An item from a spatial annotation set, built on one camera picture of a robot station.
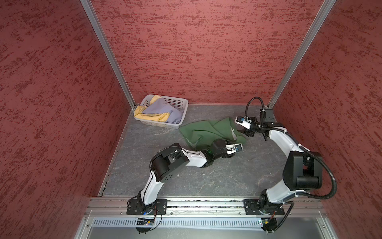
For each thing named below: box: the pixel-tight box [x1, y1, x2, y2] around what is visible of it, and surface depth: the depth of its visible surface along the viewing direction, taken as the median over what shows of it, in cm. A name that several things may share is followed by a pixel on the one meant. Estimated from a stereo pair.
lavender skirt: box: [142, 97, 184, 124], surface depth 102 cm
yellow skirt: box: [133, 94, 171, 122], surface depth 102 cm
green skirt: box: [179, 117, 247, 152], surface depth 103 cm
